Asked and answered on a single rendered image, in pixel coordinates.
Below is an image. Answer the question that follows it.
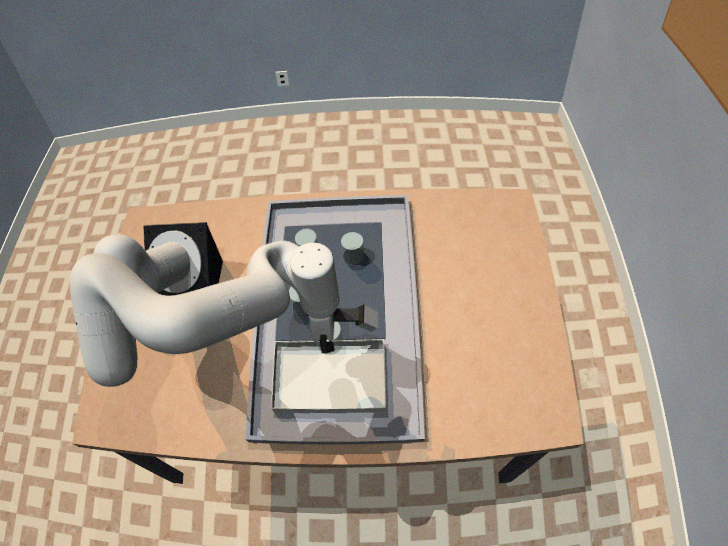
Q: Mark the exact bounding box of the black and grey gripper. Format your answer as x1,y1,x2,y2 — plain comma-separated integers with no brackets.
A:
309,311,335,354

